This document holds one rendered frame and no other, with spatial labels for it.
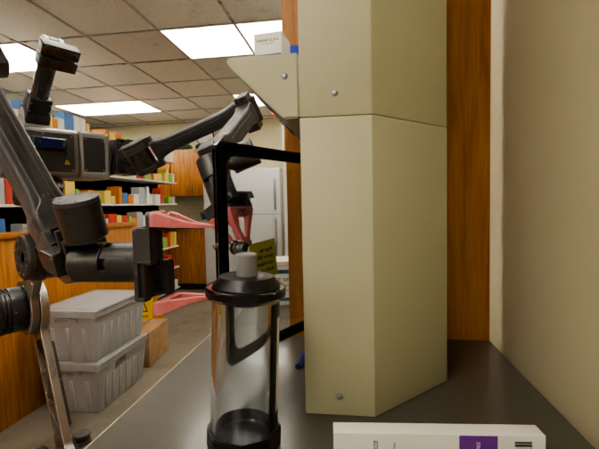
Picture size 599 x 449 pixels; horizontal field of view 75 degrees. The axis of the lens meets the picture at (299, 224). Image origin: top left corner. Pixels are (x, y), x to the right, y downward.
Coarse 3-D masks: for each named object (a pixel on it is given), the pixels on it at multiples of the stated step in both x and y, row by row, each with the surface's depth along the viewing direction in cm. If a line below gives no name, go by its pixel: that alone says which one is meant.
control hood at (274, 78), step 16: (240, 64) 61; (256, 64) 61; (272, 64) 61; (288, 64) 60; (256, 80) 61; (272, 80) 61; (288, 80) 61; (272, 96) 61; (288, 96) 61; (288, 112) 61
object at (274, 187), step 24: (216, 144) 67; (240, 168) 72; (264, 168) 77; (288, 168) 83; (216, 192) 67; (240, 192) 72; (264, 192) 77; (288, 192) 83; (216, 216) 68; (240, 216) 72; (264, 216) 77; (288, 216) 84; (216, 240) 68; (240, 240) 72; (264, 240) 77; (288, 240) 84; (216, 264) 68; (264, 264) 78; (288, 264) 84; (288, 288) 84; (288, 312) 84
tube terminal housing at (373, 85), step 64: (320, 0) 59; (384, 0) 60; (320, 64) 60; (384, 64) 60; (320, 128) 60; (384, 128) 61; (320, 192) 61; (384, 192) 61; (320, 256) 61; (384, 256) 62; (320, 320) 62; (384, 320) 62; (320, 384) 62; (384, 384) 63
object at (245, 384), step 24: (216, 312) 50; (240, 312) 49; (264, 312) 50; (216, 336) 51; (240, 336) 49; (264, 336) 50; (216, 360) 51; (240, 360) 49; (264, 360) 50; (216, 384) 51; (240, 384) 50; (264, 384) 51; (216, 408) 51; (240, 408) 50; (264, 408) 51; (216, 432) 51; (240, 432) 50; (264, 432) 51
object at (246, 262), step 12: (240, 252) 54; (252, 252) 54; (240, 264) 52; (252, 264) 52; (228, 276) 52; (240, 276) 52; (252, 276) 52; (264, 276) 53; (216, 288) 50; (228, 288) 49; (240, 288) 49; (252, 288) 49; (264, 288) 50; (276, 288) 52
